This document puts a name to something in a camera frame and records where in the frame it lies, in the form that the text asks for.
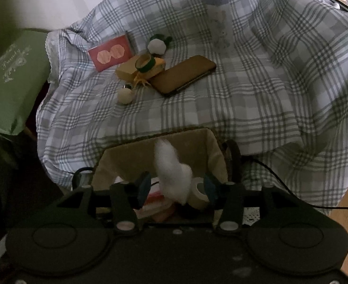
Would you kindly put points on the pink white folded cloth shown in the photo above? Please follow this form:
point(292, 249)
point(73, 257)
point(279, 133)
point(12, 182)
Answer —
point(154, 204)

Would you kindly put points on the white fluffy plush toy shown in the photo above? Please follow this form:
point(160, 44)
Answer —
point(174, 177)

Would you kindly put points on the cream ball green handle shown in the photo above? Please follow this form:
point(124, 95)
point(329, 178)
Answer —
point(125, 95)

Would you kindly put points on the grey white plaid cloth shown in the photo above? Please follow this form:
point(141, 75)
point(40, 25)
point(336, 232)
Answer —
point(281, 92)

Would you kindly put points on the white lace trim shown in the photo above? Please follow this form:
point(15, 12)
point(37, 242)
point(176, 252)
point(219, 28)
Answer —
point(52, 52)

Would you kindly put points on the white green plush radish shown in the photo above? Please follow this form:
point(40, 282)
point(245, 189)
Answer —
point(158, 44)

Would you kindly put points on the brown leather notebook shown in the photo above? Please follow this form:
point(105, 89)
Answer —
point(180, 76)

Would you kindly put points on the green embroidered cushion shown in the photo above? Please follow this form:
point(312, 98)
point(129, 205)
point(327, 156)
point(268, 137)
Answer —
point(24, 68)

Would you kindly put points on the red box with pattern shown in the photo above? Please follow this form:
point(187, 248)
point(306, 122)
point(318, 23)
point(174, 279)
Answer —
point(112, 52)

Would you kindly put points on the yellow cardboard box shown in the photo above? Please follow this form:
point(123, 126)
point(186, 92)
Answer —
point(127, 70)

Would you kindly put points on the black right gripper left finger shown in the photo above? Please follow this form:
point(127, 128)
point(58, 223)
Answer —
point(131, 195)

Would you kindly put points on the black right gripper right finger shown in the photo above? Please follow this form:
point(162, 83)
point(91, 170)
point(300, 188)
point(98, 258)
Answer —
point(222, 196)

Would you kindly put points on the white tape roll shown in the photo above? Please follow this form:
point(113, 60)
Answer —
point(197, 197)

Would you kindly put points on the clear bottle grey cap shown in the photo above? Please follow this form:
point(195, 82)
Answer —
point(219, 18)

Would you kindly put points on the woven basket beige liner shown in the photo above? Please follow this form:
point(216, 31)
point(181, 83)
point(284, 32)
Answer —
point(198, 148)

